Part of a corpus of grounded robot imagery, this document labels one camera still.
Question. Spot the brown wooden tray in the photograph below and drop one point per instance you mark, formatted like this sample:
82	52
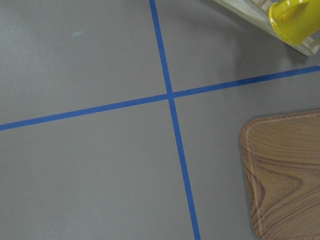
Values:
281	156

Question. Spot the wooden dish rack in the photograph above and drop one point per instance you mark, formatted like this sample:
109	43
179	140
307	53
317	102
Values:
257	13

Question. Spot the yellow mug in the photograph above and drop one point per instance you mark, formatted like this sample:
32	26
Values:
295	20

